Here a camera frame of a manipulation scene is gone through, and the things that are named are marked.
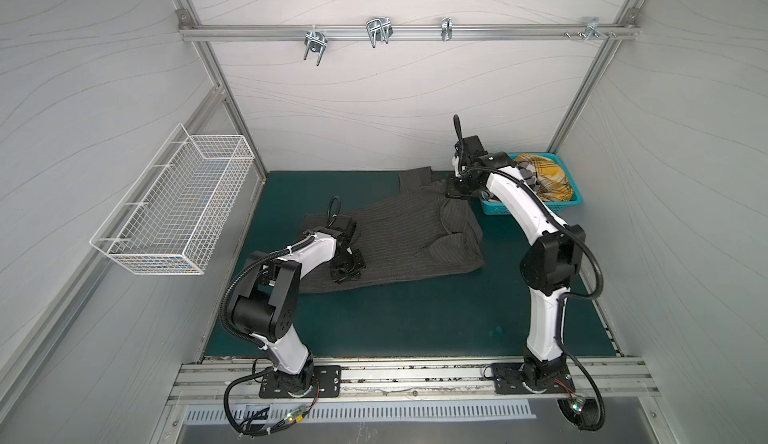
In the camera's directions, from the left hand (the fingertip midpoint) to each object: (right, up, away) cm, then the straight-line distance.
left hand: (366, 270), depth 91 cm
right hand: (+28, +27, 0) cm, 39 cm away
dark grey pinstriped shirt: (+18, +11, +6) cm, 22 cm away
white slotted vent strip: (+6, -29, -21) cm, 36 cm away
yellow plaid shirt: (+65, +27, +12) cm, 72 cm away
